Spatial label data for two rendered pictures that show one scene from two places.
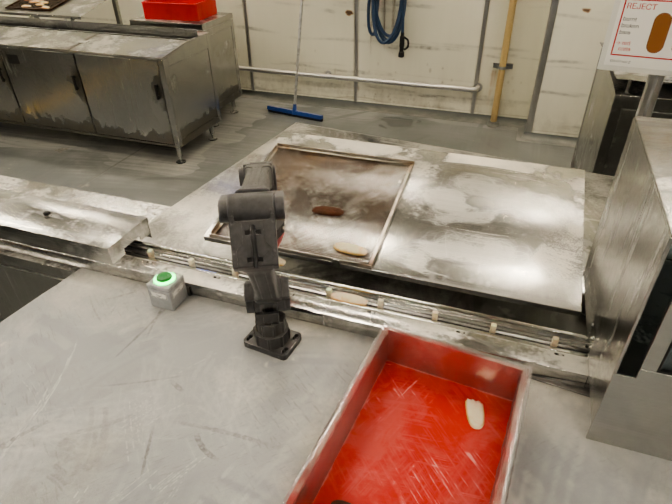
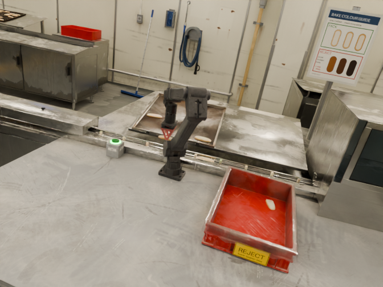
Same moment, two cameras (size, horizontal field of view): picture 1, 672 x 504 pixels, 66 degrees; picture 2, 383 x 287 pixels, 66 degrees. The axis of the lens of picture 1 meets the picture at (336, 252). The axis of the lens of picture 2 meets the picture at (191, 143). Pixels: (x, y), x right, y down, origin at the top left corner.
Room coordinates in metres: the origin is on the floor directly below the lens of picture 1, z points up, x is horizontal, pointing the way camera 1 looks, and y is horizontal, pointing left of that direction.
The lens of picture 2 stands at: (-0.33, 0.37, 1.60)
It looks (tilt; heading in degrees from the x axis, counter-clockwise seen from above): 25 degrees down; 347
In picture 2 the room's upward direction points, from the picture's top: 10 degrees clockwise
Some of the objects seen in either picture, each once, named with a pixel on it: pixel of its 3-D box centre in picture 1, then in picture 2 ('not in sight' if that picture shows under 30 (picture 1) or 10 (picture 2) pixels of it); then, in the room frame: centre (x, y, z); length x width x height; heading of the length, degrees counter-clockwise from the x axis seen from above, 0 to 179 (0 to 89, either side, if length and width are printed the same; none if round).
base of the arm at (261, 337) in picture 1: (271, 329); (172, 167); (0.92, 0.16, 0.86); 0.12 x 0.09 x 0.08; 63
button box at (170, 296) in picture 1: (169, 294); (115, 150); (1.08, 0.45, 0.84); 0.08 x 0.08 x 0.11; 70
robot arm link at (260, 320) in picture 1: (266, 299); (172, 151); (0.94, 0.17, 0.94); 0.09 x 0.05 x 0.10; 6
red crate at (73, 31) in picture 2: (180, 7); (81, 32); (4.78, 1.28, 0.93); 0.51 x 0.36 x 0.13; 74
